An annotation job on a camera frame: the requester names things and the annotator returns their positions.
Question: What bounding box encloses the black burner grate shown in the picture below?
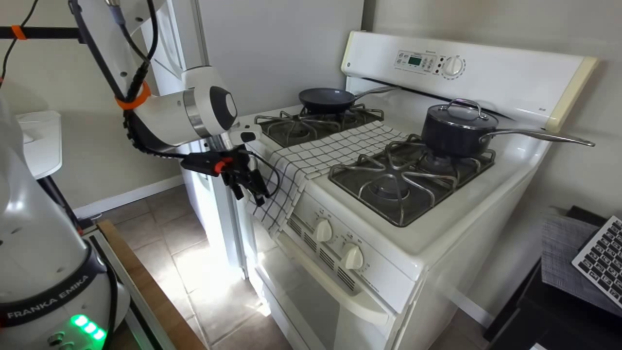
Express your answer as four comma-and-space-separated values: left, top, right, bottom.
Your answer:
253, 103, 385, 149
327, 132, 498, 229

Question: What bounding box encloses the white stove knob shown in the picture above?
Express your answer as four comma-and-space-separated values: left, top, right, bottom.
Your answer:
341, 243, 368, 272
312, 217, 337, 245

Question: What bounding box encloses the wooden board edge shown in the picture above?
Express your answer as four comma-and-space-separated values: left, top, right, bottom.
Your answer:
96, 219, 209, 350

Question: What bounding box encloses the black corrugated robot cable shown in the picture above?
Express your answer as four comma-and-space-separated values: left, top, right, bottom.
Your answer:
67, 0, 284, 198

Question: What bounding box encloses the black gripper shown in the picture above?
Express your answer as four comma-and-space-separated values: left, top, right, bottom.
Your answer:
220, 146, 273, 208

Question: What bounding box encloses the dark frying pan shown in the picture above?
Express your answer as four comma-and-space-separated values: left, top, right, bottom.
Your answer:
298, 85, 395, 116

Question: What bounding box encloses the black desk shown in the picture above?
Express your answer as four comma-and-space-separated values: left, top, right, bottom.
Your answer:
485, 204, 622, 350

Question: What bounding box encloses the grey desk mat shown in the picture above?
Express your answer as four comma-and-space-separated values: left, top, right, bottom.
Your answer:
541, 212, 622, 319

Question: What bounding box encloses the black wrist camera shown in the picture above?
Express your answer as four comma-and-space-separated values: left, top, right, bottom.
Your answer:
179, 149, 251, 179

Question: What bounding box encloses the white refrigerator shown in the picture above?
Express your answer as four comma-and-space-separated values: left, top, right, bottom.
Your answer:
133, 0, 366, 276

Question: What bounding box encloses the white gas stove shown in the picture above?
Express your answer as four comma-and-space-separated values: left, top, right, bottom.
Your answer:
224, 29, 599, 350

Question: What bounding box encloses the white oven timer dial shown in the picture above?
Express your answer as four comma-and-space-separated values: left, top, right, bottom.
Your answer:
444, 54, 469, 81

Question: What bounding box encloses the white oven door handle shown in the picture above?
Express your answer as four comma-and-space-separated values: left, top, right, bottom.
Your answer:
224, 186, 399, 326

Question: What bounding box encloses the white keyboard with dark keys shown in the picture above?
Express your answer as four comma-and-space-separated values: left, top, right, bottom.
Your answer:
570, 214, 622, 309

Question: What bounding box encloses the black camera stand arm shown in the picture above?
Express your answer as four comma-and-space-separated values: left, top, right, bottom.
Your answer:
0, 23, 84, 42

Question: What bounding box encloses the black saucepan with lid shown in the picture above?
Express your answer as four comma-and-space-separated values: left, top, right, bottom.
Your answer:
420, 101, 597, 159

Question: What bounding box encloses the white checked tea towel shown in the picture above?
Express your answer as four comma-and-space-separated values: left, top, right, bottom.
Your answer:
251, 120, 407, 235

